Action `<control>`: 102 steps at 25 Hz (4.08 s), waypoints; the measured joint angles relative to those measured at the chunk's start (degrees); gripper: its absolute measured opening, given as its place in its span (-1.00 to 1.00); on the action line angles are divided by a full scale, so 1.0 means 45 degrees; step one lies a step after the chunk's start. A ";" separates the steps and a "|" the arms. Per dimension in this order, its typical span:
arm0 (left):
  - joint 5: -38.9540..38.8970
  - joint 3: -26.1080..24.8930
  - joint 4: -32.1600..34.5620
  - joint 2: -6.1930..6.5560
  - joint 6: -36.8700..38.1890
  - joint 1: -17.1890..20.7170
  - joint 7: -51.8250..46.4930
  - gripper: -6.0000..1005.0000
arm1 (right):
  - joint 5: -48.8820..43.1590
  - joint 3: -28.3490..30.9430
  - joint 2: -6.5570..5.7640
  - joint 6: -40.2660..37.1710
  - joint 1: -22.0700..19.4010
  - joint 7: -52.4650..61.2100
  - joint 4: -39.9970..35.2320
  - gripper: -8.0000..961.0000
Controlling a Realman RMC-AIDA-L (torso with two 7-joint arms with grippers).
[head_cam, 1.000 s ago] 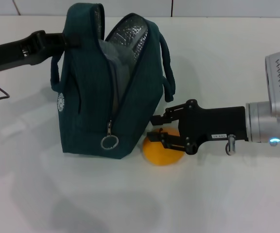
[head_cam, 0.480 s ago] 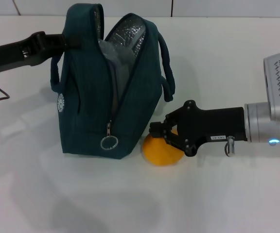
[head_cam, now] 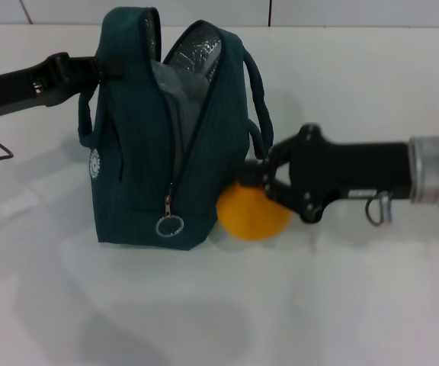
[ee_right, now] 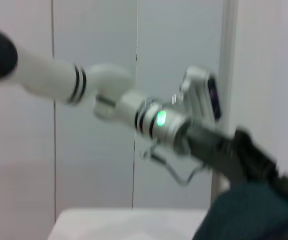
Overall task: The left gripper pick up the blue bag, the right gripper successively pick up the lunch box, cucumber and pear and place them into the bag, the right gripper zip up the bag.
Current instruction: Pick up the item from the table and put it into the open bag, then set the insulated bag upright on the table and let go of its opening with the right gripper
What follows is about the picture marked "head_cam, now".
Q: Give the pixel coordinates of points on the dark teal lunch bag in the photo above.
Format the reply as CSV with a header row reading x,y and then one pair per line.
x,y
135,160

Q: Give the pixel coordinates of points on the orange toy fruit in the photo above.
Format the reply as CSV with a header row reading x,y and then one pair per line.
x,y
250,217

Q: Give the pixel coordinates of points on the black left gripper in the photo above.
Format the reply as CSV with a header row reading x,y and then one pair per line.
x,y
13,89

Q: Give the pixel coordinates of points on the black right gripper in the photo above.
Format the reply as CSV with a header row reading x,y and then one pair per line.
x,y
356,171

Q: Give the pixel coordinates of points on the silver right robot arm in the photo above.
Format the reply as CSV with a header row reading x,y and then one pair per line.
x,y
436,171

